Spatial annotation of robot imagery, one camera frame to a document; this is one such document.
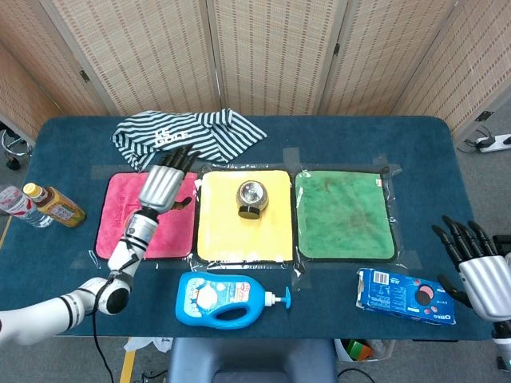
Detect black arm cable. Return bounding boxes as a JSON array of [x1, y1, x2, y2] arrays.
[[91, 255, 141, 383]]

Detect blue grey seat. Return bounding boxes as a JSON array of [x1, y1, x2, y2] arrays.
[[166, 338, 339, 383]]

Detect chrome stool base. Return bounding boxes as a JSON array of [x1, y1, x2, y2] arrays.
[[0, 126, 33, 172]]

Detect black floor cable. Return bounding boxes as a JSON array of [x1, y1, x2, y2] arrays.
[[137, 369, 168, 383]]

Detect white bag colourful items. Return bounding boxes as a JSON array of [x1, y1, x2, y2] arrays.
[[334, 338, 396, 363]]

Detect yellow towel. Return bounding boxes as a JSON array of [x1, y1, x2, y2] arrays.
[[195, 168, 295, 263]]

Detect small glass jar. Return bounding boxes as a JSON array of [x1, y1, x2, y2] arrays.
[[236, 180, 269, 219]]

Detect yellow tea bottle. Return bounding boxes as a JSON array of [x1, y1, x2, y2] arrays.
[[22, 182, 87, 228]]

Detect blue detergent pump bottle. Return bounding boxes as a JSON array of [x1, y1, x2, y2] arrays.
[[175, 270, 293, 330]]

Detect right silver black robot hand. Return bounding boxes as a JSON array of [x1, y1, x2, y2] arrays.
[[431, 215, 511, 322]]

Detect white power strip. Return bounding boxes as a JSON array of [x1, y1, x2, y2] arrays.
[[476, 133, 511, 154]]

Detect white crumpled paper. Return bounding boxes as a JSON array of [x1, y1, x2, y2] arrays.
[[123, 337, 175, 355]]

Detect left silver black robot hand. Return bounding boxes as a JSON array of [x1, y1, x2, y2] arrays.
[[137, 144, 200, 212]]

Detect striped green white cloth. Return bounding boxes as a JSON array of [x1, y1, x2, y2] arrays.
[[111, 107, 268, 173]]

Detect pink towel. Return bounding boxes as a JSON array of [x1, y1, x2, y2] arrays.
[[94, 170, 200, 261]]

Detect clear plastic tape sheet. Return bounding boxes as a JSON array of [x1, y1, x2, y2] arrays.
[[71, 147, 422, 292]]

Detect green towel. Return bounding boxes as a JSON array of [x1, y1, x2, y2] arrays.
[[294, 168, 397, 263]]

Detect blue Oreo cookie box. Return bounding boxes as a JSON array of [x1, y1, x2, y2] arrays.
[[355, 267, 456, 326]]

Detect woven folding screen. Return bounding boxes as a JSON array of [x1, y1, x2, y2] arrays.
[[0, 0, 511, 139]]

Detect clear water bottle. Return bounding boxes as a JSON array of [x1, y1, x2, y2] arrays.
[[0, 184, 55, 228]]

